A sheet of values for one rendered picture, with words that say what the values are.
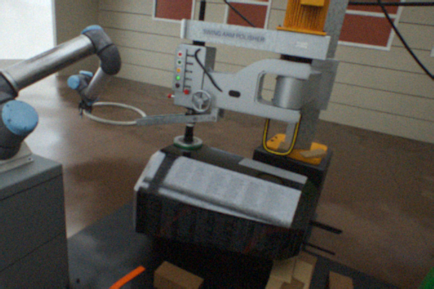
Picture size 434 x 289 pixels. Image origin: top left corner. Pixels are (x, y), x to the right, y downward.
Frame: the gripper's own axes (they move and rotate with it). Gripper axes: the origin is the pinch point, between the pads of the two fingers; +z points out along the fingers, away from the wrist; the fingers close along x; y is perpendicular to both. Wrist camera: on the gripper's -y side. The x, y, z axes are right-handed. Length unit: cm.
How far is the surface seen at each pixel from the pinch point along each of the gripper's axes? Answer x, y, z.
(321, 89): 177, 31, -58
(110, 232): 29, 41, 81
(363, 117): 567, -357, 44
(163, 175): 61, 65, 10
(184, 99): 71, 39, -37
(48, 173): 1, 93, -2
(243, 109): 107, 59, -41
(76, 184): -14, -41, 89
